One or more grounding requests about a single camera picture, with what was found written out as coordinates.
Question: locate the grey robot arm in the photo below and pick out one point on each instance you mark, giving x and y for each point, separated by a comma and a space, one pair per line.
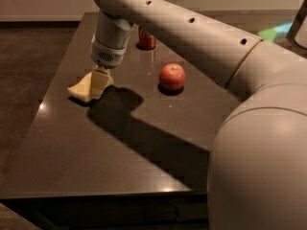
257, 170

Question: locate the red apple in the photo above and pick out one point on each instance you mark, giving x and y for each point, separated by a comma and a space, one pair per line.
172, 76

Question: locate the yellow sponge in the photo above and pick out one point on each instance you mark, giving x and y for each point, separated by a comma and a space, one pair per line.
81, 90

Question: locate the dark cabinet drawers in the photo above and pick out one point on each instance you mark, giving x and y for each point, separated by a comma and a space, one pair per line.
172, 211

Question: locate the red coke can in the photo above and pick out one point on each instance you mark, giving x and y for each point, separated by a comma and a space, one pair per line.
146, 40

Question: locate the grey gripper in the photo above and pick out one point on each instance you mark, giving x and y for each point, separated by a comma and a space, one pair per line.
106, 56

